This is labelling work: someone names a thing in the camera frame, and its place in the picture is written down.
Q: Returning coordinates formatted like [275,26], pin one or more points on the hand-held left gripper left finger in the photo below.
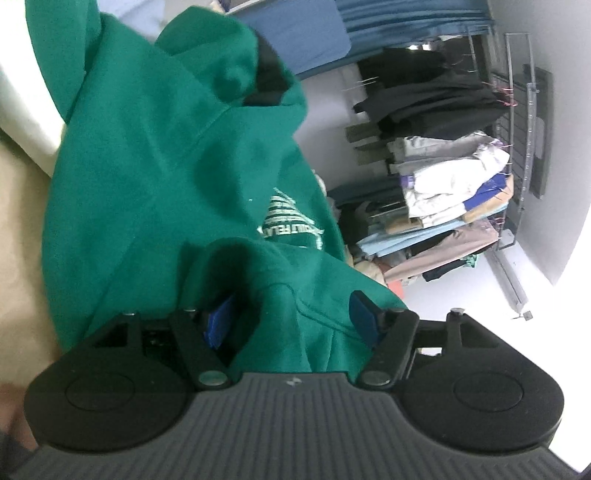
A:
[219,323]

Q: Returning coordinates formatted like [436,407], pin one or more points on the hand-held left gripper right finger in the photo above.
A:
[364,316]

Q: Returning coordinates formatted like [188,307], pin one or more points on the green hoodie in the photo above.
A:
[138,161]

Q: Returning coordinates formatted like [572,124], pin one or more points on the row of hanging clothes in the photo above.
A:
[438,152]

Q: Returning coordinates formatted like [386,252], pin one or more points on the metal clothes rack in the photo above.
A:
[521,152]

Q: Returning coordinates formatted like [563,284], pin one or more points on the blue folding floor chair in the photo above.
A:
[300,37]

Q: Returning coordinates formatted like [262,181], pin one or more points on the blue curtain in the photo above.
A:
[406,18]

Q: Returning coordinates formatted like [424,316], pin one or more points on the black wall panel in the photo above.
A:
[545,138]

